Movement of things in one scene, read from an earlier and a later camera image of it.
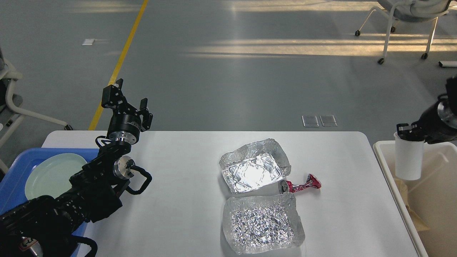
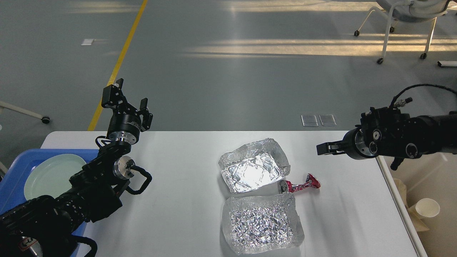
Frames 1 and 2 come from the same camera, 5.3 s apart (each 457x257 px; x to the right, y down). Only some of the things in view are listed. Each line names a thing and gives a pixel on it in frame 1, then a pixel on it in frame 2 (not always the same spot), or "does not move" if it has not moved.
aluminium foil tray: [261, 222] does not move
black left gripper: [126, 126] does not move
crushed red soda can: [285, 186] does not move
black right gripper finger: [414, 132] → [334, 147]
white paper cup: [408, 158] → [427, 207]
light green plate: [51, 176] does not move
